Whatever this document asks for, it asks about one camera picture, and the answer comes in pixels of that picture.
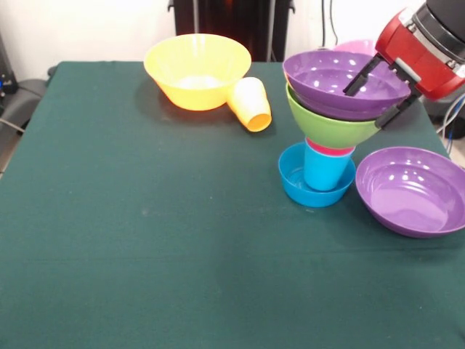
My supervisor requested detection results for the orange cup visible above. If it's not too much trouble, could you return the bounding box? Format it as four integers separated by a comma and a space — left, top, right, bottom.
227, 76, 272, 132

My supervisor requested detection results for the blue bowl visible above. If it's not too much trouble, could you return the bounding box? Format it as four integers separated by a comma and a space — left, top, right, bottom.
278, 141, 356, 209

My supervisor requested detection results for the green bowl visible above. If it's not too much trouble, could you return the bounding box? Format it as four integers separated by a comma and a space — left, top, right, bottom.
286, 82, 387, 150

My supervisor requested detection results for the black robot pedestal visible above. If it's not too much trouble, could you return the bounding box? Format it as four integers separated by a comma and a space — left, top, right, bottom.
174, 0, 295, 63

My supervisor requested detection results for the dark green tablecloth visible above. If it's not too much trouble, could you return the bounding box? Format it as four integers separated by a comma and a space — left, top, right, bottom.
0, 60, 465, 349

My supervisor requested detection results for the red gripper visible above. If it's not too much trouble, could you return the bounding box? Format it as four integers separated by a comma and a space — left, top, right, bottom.
343, 9, 465, 130

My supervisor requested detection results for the black wall cable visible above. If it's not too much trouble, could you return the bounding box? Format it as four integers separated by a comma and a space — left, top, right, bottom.
328, 0, 341, 50

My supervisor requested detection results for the red cup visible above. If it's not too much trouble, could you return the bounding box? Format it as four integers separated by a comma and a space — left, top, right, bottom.
305, 137, 356, 158

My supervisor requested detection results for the pink bowl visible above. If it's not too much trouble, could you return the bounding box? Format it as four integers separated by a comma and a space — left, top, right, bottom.
333, 39, 379, 57

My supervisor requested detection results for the orange bowl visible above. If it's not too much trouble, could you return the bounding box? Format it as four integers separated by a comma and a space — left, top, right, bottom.
143, 33, 252, 111

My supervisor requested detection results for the purple bowl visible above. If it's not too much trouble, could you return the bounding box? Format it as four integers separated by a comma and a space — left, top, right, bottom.
355, 146, 465, 239
282, 50, 413, 121

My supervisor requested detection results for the black knobbed device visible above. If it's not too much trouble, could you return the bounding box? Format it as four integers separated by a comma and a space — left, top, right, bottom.
421, 96, 465, 123

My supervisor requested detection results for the blue cup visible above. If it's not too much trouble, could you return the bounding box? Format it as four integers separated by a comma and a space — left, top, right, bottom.
303, 143, 355, 192

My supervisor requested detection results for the grey cable bundle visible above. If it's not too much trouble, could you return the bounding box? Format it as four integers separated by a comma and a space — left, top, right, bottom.
435, 92, 465, 172

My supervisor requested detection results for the black computer tower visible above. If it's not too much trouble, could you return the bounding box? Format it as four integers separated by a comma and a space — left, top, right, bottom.
0, 32, 19, 106

